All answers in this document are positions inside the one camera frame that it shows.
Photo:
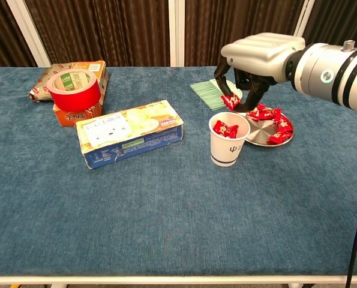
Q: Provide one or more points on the white table frame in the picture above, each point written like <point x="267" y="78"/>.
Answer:
<point x="166" y="280"/>

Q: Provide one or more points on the orange cardboard box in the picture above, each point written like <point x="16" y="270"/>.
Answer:
<point x="76" y="118"/>

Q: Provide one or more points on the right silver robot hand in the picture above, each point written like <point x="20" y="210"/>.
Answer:
<point x="256" y="54"/>

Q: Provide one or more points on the red tape roll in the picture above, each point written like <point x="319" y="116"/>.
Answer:
<point x="76" y="100"/>

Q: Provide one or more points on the long yellow blue box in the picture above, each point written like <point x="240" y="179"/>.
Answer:
<point x="130" y="126"/>

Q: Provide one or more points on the white paper cup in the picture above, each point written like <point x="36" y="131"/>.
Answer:
<point x="226" y="150"/>

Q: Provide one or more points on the brown fabric divider panel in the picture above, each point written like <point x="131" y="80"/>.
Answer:
<point x="340" y="18"/>
<point x="106" y="30"/>
<point x="1" y="30"/>
<point x="211" y="24"/>

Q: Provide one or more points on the white divider frame post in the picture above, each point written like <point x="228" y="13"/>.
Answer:
<point x="29" y="33"/>
<point x="176" y="30"/>
<point x="302" y="18"/>

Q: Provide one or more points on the silver metal plate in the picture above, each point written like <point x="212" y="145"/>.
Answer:
<point x="260" y="130"/>

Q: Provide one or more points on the beige red snack packet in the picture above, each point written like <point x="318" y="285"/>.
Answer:
<point x="40" y="87"/>

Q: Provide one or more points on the blue table cloth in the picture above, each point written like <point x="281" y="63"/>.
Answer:
<point x="166" y="210"/>

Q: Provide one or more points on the mint green hand brush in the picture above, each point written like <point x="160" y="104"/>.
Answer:
<point x="208" y="94"/>

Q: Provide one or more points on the red candy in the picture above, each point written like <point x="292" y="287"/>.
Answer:
<point x="284" y="124"/>
<point x="230" y="102"/>
<point x="271" y="114"/>
<point x="224" y="129"/>
<point x="280" y="138"/>
<point x="256" y="113"/>

